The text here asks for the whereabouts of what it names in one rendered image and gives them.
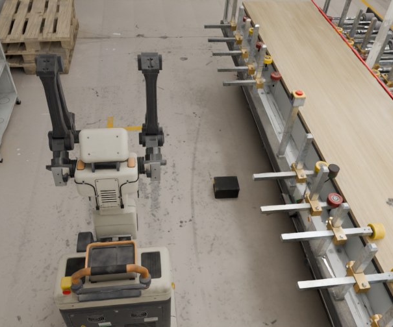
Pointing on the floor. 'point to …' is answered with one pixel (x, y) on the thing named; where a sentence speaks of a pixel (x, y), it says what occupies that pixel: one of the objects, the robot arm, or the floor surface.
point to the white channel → (382, 32)
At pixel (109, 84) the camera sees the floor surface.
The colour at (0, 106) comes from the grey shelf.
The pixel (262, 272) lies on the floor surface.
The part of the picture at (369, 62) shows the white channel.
